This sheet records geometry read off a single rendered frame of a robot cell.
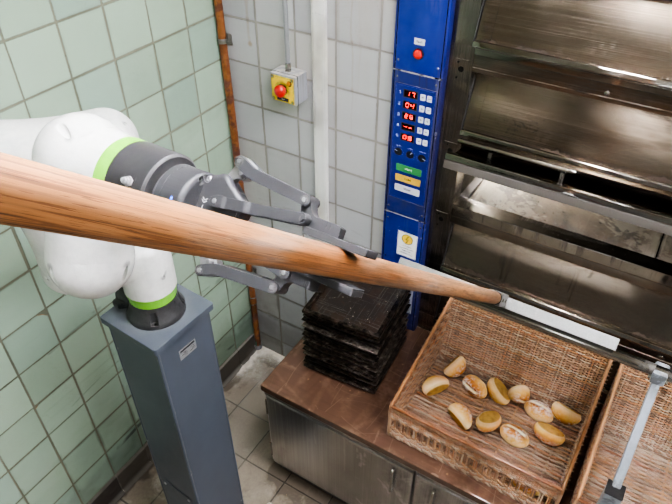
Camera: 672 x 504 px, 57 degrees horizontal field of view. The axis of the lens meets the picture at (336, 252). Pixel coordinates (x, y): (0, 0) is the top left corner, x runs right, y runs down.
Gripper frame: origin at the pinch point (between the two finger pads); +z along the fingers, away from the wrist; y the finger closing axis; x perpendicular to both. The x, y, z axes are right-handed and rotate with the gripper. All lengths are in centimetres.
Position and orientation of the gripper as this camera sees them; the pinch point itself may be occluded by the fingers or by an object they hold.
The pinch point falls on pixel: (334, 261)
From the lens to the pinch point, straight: 59.5
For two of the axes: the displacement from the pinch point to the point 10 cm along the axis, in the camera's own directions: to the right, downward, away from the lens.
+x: -3.9, -1.0, -9.1
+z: 8.5, 3.4, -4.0
